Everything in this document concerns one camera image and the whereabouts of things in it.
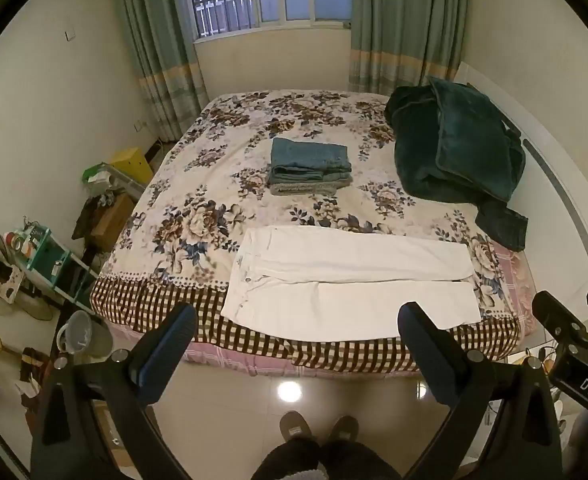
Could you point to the person's shoe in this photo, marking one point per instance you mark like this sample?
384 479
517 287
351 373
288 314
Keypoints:
344 429
296 427

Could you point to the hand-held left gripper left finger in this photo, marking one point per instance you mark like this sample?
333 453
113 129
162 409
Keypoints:
173 340

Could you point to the person's left shoe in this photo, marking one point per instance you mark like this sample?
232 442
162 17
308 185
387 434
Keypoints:
296 427

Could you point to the green striped curtain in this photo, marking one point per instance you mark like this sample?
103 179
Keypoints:
404 35
158 60

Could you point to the yellow box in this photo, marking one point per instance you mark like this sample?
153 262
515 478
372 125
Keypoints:
133 165

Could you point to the white wall switch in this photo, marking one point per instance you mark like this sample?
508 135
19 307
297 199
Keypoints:
70 34

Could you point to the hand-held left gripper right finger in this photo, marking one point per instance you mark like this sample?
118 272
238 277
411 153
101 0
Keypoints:
421 340

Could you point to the person's right shoe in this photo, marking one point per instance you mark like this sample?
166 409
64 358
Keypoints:
344 429

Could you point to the white wall socket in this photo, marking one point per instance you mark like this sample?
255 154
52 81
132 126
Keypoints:
141 126

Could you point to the dark denim jeans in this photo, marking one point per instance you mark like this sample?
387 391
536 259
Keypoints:
506 225

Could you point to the clear plastic container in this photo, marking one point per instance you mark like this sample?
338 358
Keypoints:
126 187

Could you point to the white pants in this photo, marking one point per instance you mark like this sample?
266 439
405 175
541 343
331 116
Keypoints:
349 305

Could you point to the dark green plush blanket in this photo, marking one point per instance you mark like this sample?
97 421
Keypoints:
454 145

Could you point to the folded blue jeans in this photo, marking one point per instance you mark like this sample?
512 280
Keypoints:
294 177
309 155

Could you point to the green and white bag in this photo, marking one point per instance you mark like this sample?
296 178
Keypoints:
93 174

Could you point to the bed with floral sheet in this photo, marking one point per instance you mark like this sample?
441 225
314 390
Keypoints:
213 195

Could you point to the grey plastic bucket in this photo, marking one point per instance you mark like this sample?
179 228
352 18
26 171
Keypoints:
86 337

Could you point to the cardboard box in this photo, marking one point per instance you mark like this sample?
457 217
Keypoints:
116 217

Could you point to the white headboard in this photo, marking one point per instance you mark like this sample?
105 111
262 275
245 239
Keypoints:
544 220

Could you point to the person's dark trouser legs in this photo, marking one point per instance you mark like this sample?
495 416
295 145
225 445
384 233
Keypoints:
334 462

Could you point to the teal storage rack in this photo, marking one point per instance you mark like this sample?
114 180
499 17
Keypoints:
53 265

